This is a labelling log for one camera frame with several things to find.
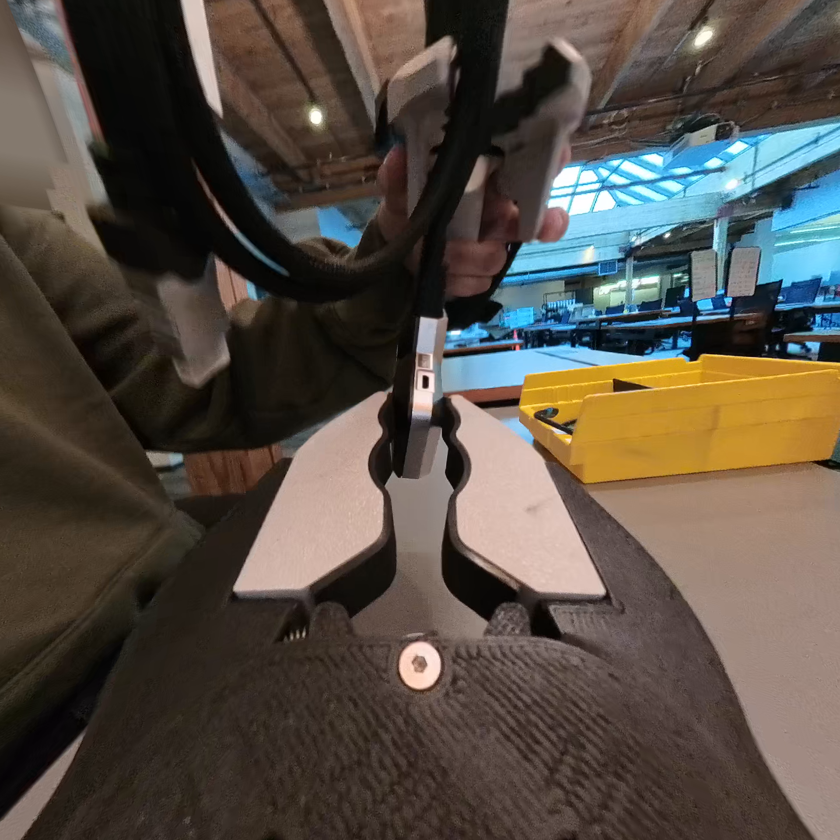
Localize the black braided cable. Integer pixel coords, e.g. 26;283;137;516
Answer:
407;0;513;322

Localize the skylight window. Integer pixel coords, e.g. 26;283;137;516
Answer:
550;134;770;216

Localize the white paper board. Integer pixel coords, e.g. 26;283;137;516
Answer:
726;247;762;298
689;249;720;302

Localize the yellow plastic bin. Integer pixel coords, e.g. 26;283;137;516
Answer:
518;354;840;484

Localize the grey table with brown edge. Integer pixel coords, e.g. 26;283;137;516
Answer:
441;346;690;404

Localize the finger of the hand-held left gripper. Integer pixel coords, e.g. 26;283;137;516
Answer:
489;38;592;244
375;36;460;221

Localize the black office chair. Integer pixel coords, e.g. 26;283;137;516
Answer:
686;280;785;361

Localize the grey port switch box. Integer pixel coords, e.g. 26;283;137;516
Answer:
392;314;449;480

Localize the ceiling projector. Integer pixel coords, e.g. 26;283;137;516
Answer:
668;120;740;160

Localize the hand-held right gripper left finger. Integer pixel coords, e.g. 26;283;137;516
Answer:
233;391;398;614

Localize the person's left hand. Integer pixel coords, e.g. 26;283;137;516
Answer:
377;146;572;299

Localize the person's left forearm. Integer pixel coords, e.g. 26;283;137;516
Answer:
147;220;421;454

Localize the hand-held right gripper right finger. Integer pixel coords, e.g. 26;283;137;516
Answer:
441;394;608;623

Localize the thick black cable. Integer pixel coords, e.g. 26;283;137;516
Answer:
62;0;454;304

